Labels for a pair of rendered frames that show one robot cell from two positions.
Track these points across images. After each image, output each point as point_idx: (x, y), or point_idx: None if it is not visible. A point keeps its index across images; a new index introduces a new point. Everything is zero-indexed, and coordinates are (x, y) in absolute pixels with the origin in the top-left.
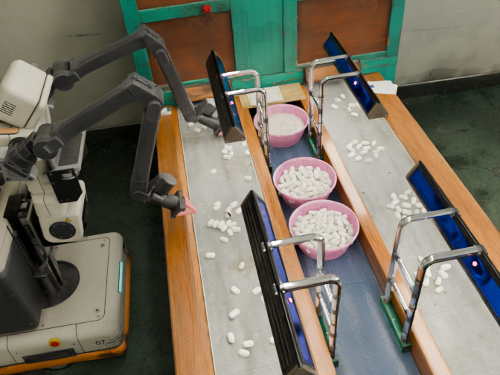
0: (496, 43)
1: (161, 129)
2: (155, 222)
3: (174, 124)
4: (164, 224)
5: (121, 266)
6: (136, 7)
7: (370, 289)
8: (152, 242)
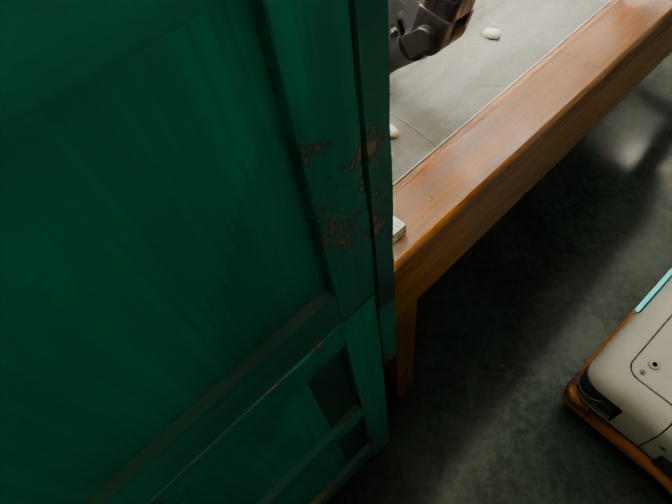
0: None
1: (459, 184)
2: (443, 443)
3: (414, 174)
4: None
5: (644, 299)
6: None
7: None
8: (488, 404)
